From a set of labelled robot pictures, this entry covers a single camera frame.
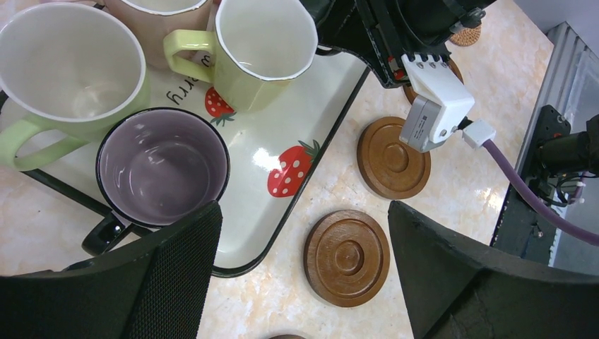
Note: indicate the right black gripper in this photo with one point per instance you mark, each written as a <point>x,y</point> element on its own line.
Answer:
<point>380,32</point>

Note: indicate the brown wooden coaster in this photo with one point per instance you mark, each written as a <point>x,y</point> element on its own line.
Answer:
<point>410,94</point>
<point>346,258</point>
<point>389,167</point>
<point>287,336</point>

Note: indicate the purple mug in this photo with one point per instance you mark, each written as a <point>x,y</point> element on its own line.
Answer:
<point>153,168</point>

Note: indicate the woven rattan coaster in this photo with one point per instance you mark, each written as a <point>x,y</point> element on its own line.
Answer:
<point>467,37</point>

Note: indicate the light green mug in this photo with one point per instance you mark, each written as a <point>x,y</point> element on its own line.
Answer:
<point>76,71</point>

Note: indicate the aluminium frame rail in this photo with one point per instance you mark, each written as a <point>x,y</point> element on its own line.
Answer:
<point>568,96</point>

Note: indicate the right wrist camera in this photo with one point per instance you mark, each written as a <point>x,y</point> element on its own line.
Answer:
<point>440,104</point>

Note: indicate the strawberry enamel tray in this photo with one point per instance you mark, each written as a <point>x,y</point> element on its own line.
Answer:
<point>273,153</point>

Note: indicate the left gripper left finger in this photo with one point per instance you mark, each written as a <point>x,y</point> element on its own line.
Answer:
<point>154,287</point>

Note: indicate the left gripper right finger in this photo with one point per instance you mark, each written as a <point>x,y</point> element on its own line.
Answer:
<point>456,287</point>

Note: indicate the pale pink mug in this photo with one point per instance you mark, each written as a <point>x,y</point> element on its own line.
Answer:
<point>152,21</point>

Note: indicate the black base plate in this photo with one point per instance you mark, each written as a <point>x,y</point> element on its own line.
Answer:
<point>560,166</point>

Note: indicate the yellow green mug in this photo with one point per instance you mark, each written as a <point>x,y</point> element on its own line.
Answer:
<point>255,51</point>

